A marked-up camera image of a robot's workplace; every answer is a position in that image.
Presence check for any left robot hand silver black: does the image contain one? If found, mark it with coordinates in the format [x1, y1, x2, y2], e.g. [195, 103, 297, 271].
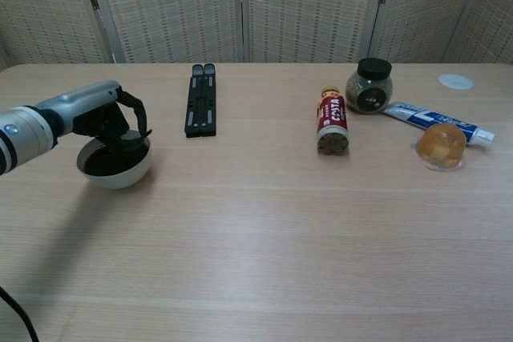
[38, 79, 153, 154]

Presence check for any cup of dark coffee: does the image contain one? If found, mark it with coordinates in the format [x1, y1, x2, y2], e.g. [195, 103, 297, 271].
[75, 135, 153, 191]

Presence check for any red Costa coffee bottle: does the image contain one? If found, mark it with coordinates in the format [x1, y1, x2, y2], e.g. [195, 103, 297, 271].
[316, 85, 350, 158]

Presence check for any black folded laptop stand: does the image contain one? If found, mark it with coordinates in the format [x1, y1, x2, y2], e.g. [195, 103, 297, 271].
[184, 62, 218, 139]

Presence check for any woven folding screen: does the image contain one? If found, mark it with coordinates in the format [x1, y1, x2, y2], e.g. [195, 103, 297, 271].
[0, 0, 513, 73]

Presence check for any glass jar black lid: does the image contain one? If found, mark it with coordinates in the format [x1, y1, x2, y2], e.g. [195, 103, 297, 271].
[345, 57, 394, 115]

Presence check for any blue white toothpaste tube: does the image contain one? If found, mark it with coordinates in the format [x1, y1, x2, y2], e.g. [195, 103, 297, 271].
[382, 101, 495, 151]

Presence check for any orange fruit jelly cup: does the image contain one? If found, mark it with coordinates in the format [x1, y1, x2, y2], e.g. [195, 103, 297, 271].
[411, 123, 468, 172]

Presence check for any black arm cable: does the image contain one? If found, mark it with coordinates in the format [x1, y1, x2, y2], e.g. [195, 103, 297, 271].
[0, 285, 38, 342]

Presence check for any white round cable grommet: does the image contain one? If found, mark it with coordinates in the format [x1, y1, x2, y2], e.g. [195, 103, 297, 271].
[437, 72, 475, 90]

